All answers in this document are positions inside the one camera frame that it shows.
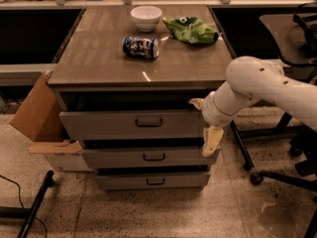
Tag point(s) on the black office chair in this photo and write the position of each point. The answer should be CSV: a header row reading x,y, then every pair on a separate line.
x,y
295,35

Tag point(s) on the brown cardboard box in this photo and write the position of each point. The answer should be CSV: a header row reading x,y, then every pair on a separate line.
x,y
38,120

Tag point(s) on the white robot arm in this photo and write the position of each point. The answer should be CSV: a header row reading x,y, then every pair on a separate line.
x,y
249,80

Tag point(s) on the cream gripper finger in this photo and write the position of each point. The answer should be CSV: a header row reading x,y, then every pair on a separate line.
x,y
196,102
212,138

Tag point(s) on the white ceramic bowl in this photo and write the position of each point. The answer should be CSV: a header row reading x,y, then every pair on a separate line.
x,y
146,18

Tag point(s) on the grey drawer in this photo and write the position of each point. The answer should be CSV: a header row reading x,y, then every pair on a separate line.
x,y
144,124
147,157
153,181

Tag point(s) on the grey bottom drawer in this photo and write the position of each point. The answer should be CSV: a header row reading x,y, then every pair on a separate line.
x,y
153,181

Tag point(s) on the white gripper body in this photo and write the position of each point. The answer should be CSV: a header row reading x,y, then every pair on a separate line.
x,y
212,111

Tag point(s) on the black table leg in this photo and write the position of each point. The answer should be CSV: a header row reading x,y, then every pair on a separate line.
x,y
248,165

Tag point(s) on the grey drawer cabinet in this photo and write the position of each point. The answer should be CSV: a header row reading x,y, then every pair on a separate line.
x,y
94,74

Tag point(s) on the grey top drawer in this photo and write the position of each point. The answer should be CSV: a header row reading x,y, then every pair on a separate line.
x,y
144,124

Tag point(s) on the blue soda can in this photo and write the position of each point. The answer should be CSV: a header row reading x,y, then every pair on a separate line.
x,y
140,47

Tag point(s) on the grey middle drawer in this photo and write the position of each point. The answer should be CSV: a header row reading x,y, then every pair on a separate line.
x,y
147,157

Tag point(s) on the green chip bag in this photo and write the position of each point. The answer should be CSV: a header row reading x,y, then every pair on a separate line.
x,y
191,30

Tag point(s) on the black stand leg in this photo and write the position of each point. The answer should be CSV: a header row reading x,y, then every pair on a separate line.
x,y
27,214

